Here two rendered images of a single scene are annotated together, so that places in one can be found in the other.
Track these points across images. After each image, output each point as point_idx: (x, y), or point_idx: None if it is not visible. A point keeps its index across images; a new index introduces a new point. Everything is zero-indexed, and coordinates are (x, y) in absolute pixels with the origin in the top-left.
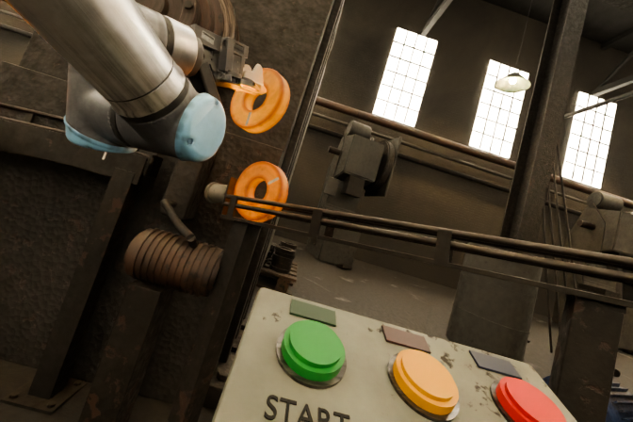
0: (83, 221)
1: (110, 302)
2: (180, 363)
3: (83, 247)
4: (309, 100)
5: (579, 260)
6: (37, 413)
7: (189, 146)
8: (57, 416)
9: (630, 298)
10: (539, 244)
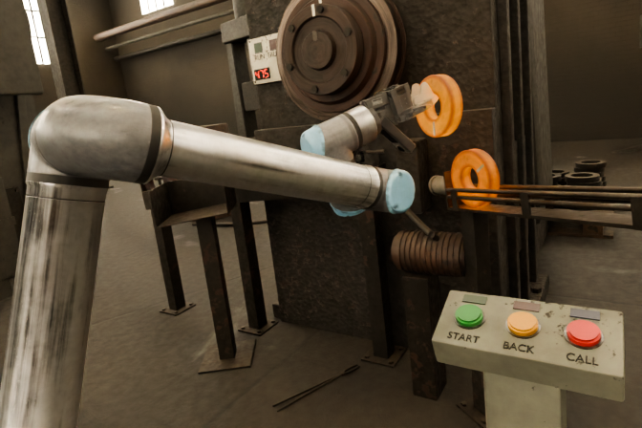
0: (353, 231)
1: (397, 288)
2: None
3: (361, 250)
4: (506, 24)
5: None
6: (385, 367)
7: (396, 209)
8: (397, 369)
9: None
10: None
